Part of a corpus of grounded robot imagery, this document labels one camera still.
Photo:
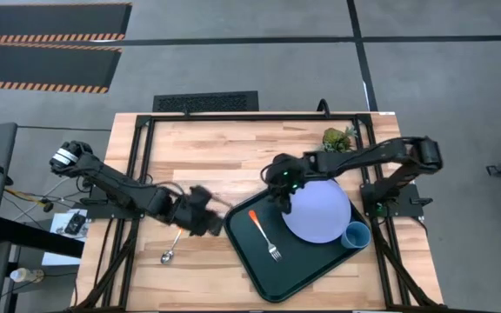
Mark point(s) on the black floor vent grille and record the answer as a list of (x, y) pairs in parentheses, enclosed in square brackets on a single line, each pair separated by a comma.
[(205, 102)]

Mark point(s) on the white paper sheet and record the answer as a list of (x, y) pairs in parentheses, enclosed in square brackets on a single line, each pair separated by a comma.
[(57, 250)]

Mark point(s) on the light blue plastic cup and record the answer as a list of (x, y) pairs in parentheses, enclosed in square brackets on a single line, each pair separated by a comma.
[(356, 235)]

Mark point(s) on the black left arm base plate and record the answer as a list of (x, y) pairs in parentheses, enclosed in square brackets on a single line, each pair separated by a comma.
[(102, 211)]

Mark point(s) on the black mat with hazard stripes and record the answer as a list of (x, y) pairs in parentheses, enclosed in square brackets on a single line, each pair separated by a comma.
[(42, 65), (50, 19)]

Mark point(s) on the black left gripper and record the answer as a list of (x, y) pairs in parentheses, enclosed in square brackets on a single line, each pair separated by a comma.
[(196, 208)]

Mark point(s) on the small black handheld device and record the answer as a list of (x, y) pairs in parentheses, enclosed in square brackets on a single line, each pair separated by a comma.
[(75, 223)]

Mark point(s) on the black aluminium table frame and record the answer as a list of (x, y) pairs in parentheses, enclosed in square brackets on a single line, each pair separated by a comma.
[(255, 117)]

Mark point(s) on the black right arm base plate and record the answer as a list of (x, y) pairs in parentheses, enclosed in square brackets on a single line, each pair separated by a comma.
[(402, 202)]

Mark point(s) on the clear plastic bottle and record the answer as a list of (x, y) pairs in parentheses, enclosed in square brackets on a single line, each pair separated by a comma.
[(26, 275)]

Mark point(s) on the dark green plastic tray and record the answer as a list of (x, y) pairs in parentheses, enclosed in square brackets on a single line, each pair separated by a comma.
[(298, 269)]

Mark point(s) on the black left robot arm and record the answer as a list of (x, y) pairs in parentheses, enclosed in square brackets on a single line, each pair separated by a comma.
[(120, 187)]

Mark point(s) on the lavender round plate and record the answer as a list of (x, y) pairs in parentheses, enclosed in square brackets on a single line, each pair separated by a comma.
[(320, 213)]

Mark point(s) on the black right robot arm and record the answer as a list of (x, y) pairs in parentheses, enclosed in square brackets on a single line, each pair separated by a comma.
[(376, 158)]

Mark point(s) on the small potted succulent plant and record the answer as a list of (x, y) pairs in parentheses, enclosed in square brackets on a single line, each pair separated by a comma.
[(336, 140)]

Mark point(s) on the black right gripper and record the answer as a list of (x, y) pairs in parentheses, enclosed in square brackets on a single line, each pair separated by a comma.
[(285, 171)]

